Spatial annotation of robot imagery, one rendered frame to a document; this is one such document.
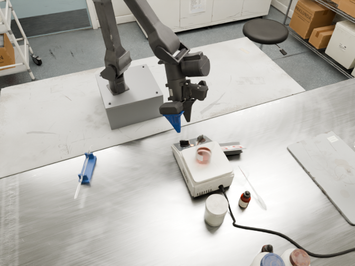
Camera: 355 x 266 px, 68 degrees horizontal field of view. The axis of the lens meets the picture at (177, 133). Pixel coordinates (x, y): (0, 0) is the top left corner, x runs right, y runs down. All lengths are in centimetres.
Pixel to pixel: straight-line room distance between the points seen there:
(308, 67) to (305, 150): 222
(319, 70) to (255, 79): 197
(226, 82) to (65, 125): 68
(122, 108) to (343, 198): 74
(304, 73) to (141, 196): 251
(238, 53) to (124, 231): 99
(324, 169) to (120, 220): 65
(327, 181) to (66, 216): 79
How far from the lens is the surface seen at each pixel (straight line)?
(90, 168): 89
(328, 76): 312
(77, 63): 309
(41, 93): 125
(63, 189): 89
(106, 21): 83
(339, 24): 305
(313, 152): 100
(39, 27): 368
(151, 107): 97
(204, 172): 75
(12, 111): 121
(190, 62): 74
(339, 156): 103
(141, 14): 75
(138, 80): 102
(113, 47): 87
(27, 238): 86
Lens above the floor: 162
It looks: 49 degrees down
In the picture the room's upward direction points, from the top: straight up
